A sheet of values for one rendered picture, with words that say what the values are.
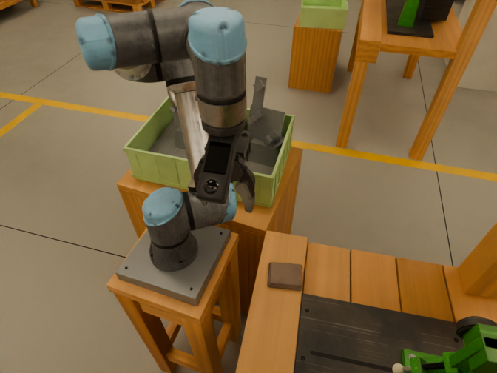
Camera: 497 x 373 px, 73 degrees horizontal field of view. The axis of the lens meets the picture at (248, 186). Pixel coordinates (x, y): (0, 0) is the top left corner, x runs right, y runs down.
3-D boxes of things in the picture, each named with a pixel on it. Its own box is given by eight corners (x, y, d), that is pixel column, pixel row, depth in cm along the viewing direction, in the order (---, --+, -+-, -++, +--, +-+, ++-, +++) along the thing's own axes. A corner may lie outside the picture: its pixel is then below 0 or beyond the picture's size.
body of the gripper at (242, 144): (252, 157, 65) (252, 103, 57) (242, 188, 59) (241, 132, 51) (214, 152, 66) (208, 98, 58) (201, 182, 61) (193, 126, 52)
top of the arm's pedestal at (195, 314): (109, 291, 106) (105, 285, 103) (160, 217, 127) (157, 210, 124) (201, 325, 98) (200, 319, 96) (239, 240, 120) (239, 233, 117)
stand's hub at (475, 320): (450, 338, 69) (467, 323, 64) (447, 323, 71) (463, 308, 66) (489, 345, 68) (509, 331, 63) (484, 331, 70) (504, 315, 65)
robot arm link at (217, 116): (240, 109, 48) (186, 102, 49) (241, 135, 51) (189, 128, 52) (251, 83, 53) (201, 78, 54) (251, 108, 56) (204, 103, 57)
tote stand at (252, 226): (153, 277, 199) (115, 183, 143) (195, 214, 233) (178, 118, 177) (260, 319, 181) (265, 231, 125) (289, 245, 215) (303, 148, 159)
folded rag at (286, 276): (266, 288, 97) (267, 283, 95) (269, 263, 103) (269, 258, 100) (301, 291, 96) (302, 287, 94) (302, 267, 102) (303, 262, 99)
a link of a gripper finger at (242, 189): (268, 193, 69) (251, 159, 63) (262, 214, 65) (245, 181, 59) (254, 195, 70) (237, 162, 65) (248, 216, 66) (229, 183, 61)
